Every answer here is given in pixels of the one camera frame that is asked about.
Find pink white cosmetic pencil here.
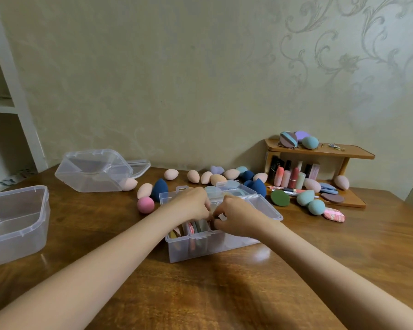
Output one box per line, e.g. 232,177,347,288
265,185,305,192

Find clear square lidded container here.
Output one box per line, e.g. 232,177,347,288
0,185,51,271
54,148,151,193

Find wooden two-tier cosmetic rack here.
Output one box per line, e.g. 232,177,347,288
263,138,376,209

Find row of lipsticks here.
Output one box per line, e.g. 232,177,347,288
268,155,321,190

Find person's right hand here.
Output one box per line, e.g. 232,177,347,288
212,194,273,237

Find person's left forearm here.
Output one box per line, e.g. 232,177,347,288
0,202,179,330

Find person's right forearm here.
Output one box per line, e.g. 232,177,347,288
258,216,413,330

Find group of dark blue sponges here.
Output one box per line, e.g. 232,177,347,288
205,180,243,198

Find pink marbled sponge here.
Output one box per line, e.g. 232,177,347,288
322,207,346,223

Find clear compartment organizer box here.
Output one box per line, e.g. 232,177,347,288
159,181,284,264

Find group of beige egg sponges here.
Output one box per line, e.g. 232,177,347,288
120,168,269,200

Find person's left hand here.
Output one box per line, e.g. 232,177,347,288
168,186,212,224

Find dark green round puff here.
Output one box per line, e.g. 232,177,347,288
270,189,291,207

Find white shelving unit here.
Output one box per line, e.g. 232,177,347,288
0,0,49,196

